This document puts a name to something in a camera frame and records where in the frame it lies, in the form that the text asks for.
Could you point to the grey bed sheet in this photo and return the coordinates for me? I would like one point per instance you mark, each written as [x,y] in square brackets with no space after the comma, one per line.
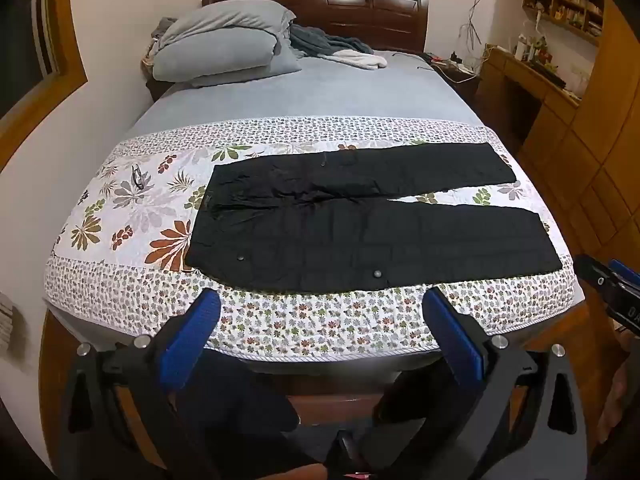
[325,95]

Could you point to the floral quilt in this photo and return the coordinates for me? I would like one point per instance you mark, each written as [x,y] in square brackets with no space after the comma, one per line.
[300,320]

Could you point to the dark wooden headboard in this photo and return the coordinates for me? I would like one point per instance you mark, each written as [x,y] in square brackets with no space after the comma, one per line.
[360,15]

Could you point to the black eyeglasses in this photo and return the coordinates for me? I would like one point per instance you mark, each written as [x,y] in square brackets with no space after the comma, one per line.
[138,177]

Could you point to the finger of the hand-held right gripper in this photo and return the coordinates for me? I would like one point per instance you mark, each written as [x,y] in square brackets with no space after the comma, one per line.
[592,272]

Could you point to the wooden bed frame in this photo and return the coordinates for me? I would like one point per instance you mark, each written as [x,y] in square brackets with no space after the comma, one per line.
[320,402]

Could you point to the black pants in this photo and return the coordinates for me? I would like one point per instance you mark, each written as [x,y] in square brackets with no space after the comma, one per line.
[350,250]

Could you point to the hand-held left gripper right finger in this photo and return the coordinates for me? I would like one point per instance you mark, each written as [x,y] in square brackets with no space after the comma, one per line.
[452,330]

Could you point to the grey pillow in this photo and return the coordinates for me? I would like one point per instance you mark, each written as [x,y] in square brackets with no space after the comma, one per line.
[215,57]
[260,74]

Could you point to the dark grey blanket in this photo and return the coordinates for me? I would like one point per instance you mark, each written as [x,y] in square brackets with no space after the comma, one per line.
[320,40]

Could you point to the wooden wall shelf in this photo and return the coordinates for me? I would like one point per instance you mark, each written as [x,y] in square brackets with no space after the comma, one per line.
[565,5]

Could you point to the wooden window frame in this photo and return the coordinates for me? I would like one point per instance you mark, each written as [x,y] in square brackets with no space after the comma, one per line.
[60,60]

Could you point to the white cloth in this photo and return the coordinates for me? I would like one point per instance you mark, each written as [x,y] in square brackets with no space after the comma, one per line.
[360,59]

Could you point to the wooden desk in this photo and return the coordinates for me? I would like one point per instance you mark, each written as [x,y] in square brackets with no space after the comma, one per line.
[530,90]

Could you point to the dark nightstand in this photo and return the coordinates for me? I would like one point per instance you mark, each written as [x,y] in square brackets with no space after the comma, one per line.
[457,82]

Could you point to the white power strip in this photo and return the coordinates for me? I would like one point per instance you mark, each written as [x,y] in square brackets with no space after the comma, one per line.
[457,64]

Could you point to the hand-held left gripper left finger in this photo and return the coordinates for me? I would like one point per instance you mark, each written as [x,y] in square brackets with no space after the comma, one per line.
[192,330]

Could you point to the folded grey duvet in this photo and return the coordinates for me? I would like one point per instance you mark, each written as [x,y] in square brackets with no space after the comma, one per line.
[225,20]

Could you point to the wooden cabinet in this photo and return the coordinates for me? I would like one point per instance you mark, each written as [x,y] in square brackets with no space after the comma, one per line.
[595,150]

